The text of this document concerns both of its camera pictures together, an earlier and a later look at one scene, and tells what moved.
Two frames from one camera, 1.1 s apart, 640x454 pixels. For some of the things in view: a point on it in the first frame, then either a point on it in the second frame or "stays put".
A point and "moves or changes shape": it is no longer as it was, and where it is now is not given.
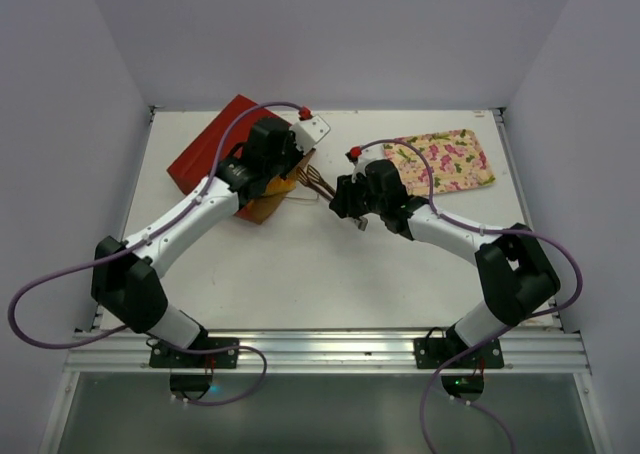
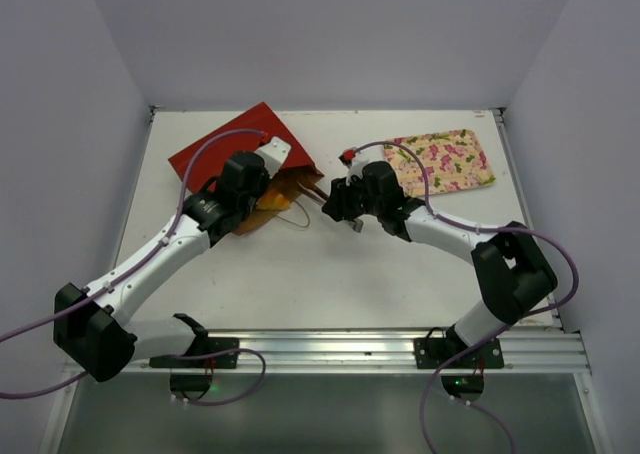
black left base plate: (161, 356) stays put
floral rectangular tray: (457, 159) stays put
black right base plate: (432, 353) stays put
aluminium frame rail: (389, 351) stays put
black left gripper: (298, 155) to (264, 181)
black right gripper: (347, 200) stays put
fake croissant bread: (277, 184) to (273, 200)
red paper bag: (191, 169) moves or changes shape
